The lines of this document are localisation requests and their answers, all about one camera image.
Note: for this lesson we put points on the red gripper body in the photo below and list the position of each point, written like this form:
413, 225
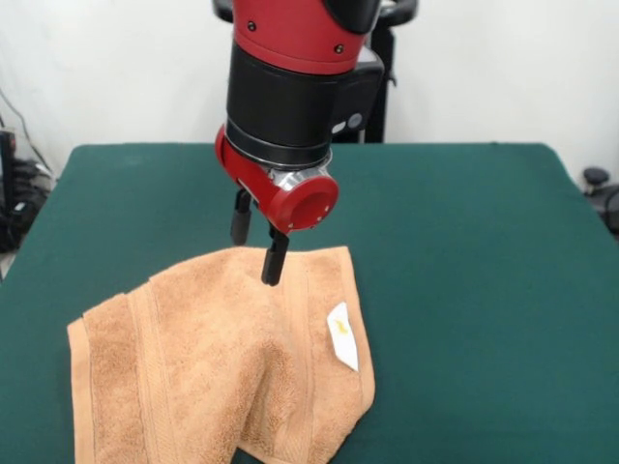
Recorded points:
309, 203

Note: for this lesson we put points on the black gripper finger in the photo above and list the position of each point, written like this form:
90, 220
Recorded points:
274, 261
240, 217

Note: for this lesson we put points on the tan terry towel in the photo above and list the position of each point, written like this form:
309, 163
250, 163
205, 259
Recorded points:
193, 362

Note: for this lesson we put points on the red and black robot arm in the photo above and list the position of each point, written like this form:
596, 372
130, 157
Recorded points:
290, 87

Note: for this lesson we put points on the dark green table cloth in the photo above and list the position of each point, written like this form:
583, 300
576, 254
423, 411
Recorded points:
459, 290

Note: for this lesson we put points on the black office chair part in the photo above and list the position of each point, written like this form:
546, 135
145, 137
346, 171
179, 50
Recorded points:
604, 198

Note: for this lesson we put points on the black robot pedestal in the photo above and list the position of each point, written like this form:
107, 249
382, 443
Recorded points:
382, 96

